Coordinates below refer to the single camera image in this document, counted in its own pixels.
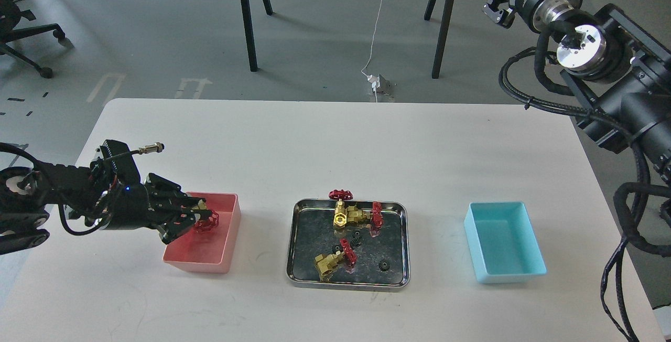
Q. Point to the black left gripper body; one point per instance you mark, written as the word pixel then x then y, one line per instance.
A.
pixel 147 205

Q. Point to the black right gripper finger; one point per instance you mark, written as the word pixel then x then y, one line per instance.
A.
pixel 501 12

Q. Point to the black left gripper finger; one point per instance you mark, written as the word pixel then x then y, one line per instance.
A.
pixel 174 229
pixel 191 205

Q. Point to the brass valve red handle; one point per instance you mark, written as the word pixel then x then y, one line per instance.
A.
pixel 207 219
pixel 327 264
pixel 373 218
pixel 340 218

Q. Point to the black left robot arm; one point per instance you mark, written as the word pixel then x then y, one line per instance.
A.
pixel 106 195

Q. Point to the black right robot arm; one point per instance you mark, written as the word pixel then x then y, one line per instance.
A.
pixel 612 77

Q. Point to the pink plastic box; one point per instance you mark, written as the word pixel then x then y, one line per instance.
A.
pixel 209 251

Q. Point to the blue plastic box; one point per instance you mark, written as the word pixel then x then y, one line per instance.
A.
pixel 502 243

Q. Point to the black table legs right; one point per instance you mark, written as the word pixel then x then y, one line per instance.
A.
pixel 444 27

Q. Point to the black table legs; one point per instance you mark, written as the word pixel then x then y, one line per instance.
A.
pixel 249 33
pixel 444 27

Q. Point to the white power adapter on floor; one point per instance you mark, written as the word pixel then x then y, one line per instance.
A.
pixel 379 84

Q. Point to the steel tray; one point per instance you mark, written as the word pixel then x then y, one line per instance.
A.
pixel 312 233

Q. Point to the black table legs left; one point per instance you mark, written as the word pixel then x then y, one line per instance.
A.
pixel 249 33

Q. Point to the brass valve front red handle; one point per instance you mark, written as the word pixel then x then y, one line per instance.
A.
pixel 327 264

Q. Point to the brass valve upright red handle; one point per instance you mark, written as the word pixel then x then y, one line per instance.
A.
pixel 340 218

